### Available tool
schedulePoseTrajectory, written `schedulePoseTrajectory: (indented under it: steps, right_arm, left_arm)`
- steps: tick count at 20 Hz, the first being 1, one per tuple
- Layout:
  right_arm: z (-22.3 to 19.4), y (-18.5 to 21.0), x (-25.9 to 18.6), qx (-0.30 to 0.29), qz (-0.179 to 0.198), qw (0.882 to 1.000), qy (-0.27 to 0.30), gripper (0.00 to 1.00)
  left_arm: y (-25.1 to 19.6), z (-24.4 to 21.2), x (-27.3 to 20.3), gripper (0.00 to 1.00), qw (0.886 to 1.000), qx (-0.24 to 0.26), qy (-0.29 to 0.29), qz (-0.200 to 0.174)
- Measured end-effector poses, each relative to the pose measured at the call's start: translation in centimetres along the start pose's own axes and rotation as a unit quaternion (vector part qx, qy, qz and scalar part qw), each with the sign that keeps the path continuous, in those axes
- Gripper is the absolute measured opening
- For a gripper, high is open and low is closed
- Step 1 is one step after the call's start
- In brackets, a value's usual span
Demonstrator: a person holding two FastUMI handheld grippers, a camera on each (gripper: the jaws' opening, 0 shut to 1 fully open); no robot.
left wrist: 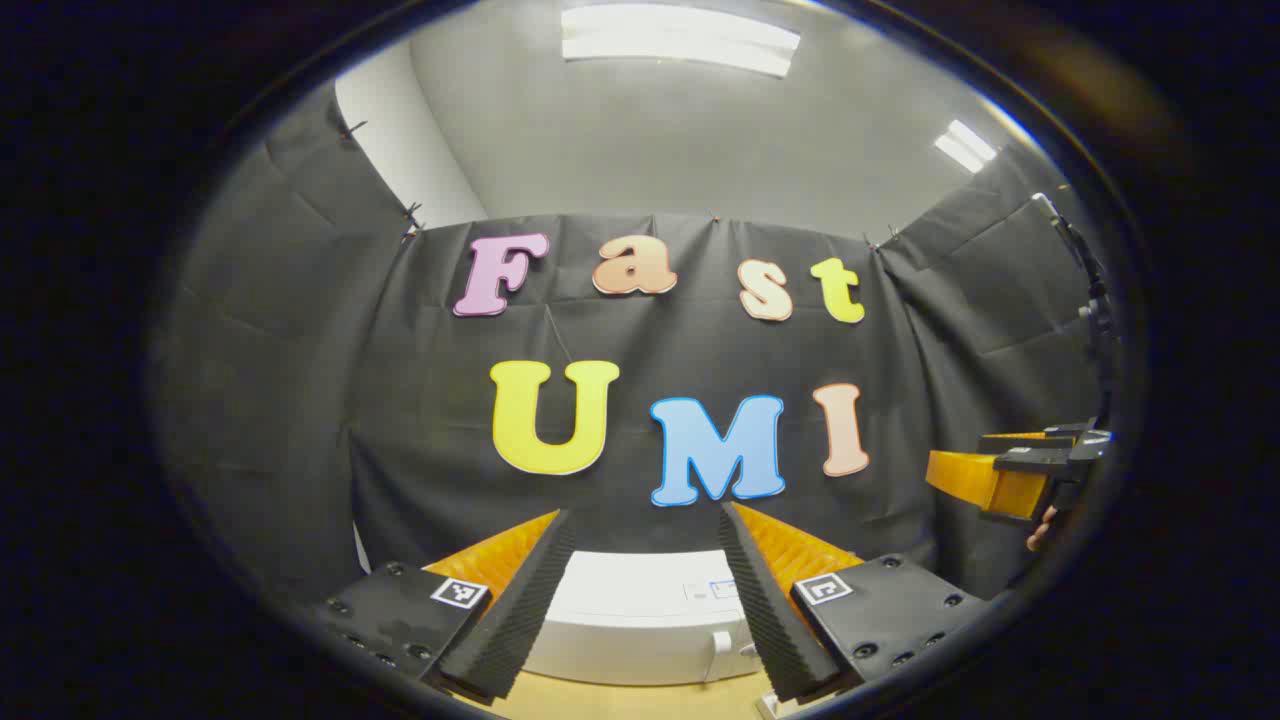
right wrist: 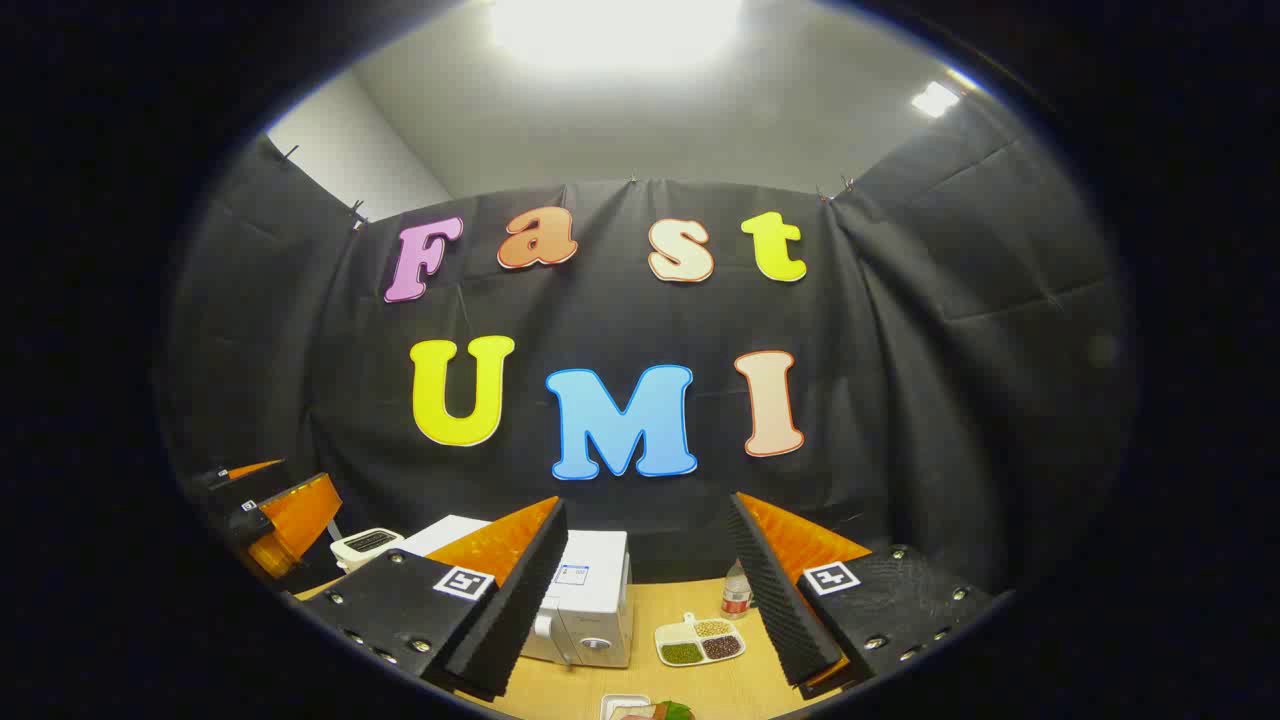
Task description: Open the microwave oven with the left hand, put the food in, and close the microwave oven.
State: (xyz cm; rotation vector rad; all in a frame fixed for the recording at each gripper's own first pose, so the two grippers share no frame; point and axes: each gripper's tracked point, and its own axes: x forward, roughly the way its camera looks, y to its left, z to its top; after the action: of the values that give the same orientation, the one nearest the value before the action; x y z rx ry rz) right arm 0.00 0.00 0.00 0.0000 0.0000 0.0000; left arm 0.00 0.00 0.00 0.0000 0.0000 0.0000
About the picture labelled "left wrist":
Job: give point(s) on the black backdrop cloth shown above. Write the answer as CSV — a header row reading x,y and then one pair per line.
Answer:
x,y
650,340

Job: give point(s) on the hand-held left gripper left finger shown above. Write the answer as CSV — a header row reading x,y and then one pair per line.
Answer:
x,y
520,610

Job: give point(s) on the white microwave oven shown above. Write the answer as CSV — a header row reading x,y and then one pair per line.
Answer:
x,y
630,610

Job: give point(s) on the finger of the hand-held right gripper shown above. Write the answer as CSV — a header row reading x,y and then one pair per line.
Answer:
x,y
1020,440
985,485

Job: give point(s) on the small ceiling light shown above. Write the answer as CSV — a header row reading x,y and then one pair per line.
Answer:
x,y
965,147

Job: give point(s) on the black tripod stand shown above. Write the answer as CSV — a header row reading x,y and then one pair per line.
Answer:
x,y
1095,300

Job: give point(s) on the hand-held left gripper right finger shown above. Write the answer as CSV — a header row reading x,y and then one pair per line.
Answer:
x,y
765,600

